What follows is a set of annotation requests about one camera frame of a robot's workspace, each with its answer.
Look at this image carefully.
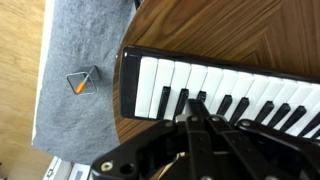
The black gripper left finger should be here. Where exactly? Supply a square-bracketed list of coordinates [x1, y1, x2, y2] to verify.
[90, 98, 215, 180]

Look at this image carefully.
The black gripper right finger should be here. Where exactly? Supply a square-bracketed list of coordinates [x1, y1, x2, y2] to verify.
[195, 98, 320, 180]

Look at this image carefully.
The black keyboard with white keys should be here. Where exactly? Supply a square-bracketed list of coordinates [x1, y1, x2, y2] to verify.
[119, 45, 320, 140]

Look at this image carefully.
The white door with grey panel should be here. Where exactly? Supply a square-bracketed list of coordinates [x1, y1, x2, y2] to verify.
[66, 162, 93, 180]

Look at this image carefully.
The grey carpet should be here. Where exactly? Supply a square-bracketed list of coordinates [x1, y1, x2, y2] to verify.
[31, 0, 140, 166]

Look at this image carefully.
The plain white folding door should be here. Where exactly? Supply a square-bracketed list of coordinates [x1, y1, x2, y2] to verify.
[41, 155, 72, 180]

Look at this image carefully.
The orange pen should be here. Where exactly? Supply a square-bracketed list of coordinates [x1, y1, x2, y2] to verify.
[74, 71, 92, 95]

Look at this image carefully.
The metal triangle with orange tip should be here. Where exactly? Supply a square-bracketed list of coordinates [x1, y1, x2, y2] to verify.
[65, 65, 102, 97]

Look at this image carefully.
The round wooden table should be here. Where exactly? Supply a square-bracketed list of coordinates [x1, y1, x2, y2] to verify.
[112, 0, 320, 145]

